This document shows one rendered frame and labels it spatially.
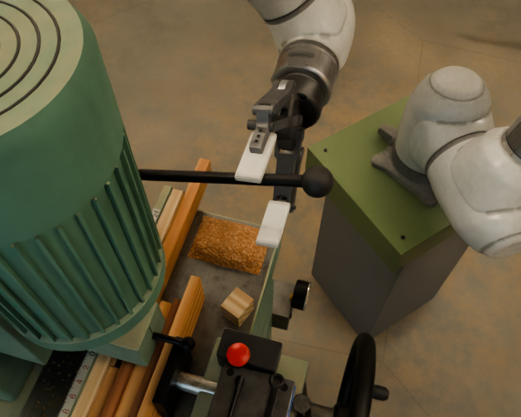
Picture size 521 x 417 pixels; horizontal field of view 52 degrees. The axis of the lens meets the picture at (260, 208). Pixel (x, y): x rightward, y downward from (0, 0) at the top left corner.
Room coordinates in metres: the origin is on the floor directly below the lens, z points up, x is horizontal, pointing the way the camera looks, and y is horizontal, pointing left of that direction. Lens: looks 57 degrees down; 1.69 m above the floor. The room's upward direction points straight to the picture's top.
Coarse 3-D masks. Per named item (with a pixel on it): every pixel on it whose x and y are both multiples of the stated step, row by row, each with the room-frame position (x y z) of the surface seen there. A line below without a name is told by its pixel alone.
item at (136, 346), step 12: (156, 312) 0.27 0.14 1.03; (144, 324) 0.25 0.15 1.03; (156, 324) 0.26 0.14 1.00; (132, 336) 0.23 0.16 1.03; (144, 336) 0.23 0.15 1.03; (96, 348) 0.23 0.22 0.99; (108, 348) 0.22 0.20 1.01; (120, 348) 0.22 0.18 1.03; (132, 348) 0.21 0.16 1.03; (144, 348) 0.22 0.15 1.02; (132, 360) 0.21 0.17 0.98; (144, 360) 0.21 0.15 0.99
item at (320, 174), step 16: (144, 176) 0.38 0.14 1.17; (160, 176) 0.38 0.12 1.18; (176, 176) 0.37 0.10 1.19; (192, 176) 0.37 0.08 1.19; (208, 176) 0.36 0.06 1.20; (224, 176) 0.36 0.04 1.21; (272, 176) 0.34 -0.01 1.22; (288, 176) 0.34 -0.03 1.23; (304, 176) 0.33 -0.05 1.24; (320, 176) 0.33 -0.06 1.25; (320, 192) 0.32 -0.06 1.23
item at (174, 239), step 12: (204, 168) 0.57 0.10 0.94; (192, 192) 0.52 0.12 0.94; (180, 204) 0.49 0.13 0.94; (192, 204) 0.49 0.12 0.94; (180, 216) 0.47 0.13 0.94; (192, 216) 0.49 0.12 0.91; (180, 228) 0.45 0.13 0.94; (168, 240) 0.42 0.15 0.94; (180, 240) 0.43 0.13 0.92; (168, 252) 0.40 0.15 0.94; (168, 264) 0.38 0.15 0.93; (168, 276) 0.37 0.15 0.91; (156, 300) 0.33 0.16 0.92; (108, 372) 0.21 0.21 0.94; (96, 408) 0.16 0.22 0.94
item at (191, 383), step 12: (180, 348) 0.23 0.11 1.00; (168, 360) 0.21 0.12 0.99; (180, 360) 0.22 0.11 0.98; (192, 360) 0.24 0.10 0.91; (168, 372) 0.20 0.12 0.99; (180, 372) 0.20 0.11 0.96; (168, 384) 0.18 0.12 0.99; (180, 384) 0.19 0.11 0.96; (192, 384) 0.19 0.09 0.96; (204, 384) 0.19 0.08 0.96; (216, 384) 0.19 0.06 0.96; (156, 396) 0.16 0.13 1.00; (168, 396) 0.17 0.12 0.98; (156, 408) 0.16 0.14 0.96; (168, 408) 0.16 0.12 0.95
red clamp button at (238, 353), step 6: (228, 348) 0.22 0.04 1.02; (234, 348) 0.22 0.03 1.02; (240, 348) 0.22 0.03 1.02; (246, 348) 0.22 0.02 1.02; (228, 354) 0.21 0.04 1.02; (234, 354) 0.21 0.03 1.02; (240, 354) 0.21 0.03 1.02; (246, 354) 0.21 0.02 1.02; (228, 360) 0.20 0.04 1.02; (234, 360) 0.20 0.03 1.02; (240, 360) 0.20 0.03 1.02; (246, 360) 0.20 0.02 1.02; (234, 366) 0.20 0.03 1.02; (240, 366) 0.20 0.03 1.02
